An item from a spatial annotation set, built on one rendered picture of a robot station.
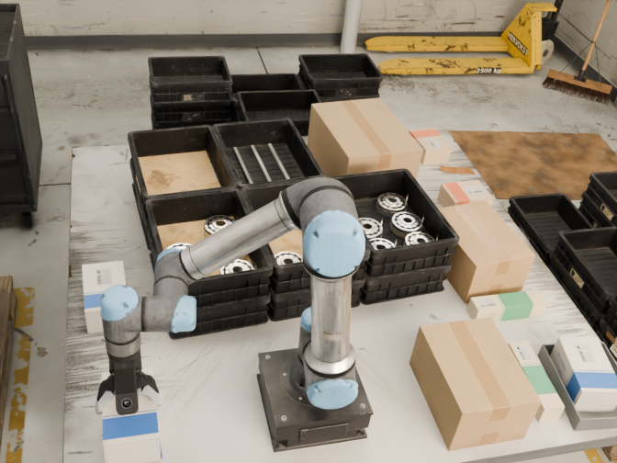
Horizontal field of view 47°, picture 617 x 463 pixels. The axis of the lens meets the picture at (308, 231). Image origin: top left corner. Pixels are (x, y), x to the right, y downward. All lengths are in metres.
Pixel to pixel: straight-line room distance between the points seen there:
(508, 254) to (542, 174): 2.19
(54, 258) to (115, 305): 2.03
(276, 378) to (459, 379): 0.47
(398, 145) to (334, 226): 1.37
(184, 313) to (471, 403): 0.78
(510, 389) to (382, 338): 0.44
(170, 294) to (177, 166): 1.10
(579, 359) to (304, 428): 0.83
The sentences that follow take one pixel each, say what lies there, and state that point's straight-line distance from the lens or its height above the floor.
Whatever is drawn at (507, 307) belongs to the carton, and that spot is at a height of 0.76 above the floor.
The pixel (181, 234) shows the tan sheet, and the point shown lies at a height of 0.83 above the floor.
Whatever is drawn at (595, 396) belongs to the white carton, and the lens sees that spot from 2.13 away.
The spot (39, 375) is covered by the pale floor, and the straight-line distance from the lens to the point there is 3.00.
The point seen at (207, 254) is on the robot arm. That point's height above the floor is 1.25.
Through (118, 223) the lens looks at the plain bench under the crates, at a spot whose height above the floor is 0.70.
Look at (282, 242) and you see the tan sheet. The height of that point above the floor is 0.83.
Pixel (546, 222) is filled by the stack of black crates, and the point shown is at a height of 0.27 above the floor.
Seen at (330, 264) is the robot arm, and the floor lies 1.37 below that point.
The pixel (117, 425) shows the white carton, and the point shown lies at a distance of 1.68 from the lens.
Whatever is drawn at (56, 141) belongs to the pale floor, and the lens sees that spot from 4.32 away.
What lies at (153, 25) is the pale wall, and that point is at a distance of 5.31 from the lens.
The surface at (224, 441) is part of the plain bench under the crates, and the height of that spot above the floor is 0.70.
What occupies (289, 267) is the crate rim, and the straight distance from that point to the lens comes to 1.99.
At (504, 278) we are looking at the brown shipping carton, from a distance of 2.36.
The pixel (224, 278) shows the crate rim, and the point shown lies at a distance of 1.95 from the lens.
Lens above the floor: 2.26
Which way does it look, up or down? 39 degrees down
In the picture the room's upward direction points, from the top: 7 degrees clockwise
